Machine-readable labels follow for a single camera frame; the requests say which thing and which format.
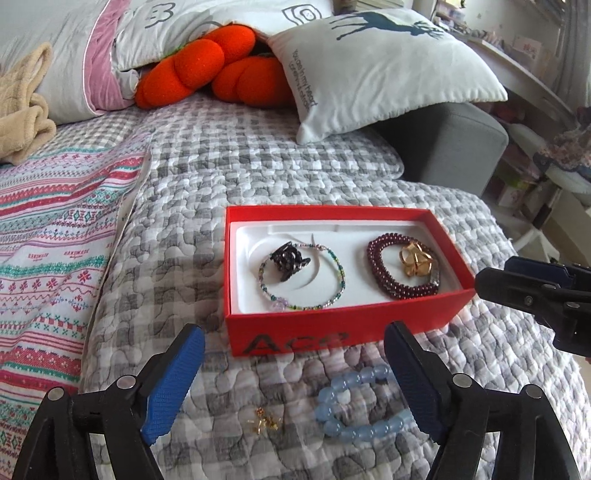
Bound white pillow with pink trim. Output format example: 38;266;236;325
0;0;140;124

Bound dark red beaded bracelet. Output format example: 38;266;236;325
366;233;441;301

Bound grey checkered quilt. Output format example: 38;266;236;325
54;89;591;480

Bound white pillow with line drawings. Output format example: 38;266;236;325
112;0;336;73

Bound small gold earrings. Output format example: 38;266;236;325
249;407;283;433

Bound white chair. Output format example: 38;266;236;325
507;121;591;253

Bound orange pumpkin plush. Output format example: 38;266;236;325
134;25;297;110

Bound white cluttered shelf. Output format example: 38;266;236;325
416;0;591;121

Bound gold ring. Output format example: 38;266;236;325
399;243;435;278

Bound white deer print pillow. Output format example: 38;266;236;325
266;6;509;145

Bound red jewelry box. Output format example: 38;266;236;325
225;205;476;358

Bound pink patterned striped blanket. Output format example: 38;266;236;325
0;131;156;480

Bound light blue beaded bracelet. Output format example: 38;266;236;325
315;362;417;446

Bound multicolour thin beaded bracelet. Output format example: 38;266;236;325
258;240;346;311

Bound beige towel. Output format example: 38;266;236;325
0;42;57;166

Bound grey ottoman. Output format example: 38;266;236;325
378;102;509;198

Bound black flower ring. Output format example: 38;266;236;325
270;240;311;280

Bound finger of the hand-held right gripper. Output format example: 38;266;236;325
505;257;591;289
475;268;565;325

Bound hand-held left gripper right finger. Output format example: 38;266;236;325
384;322;580;480

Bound floral seat cushion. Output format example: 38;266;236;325
532;130;591;184

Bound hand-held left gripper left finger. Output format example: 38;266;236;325
14;323;206;480

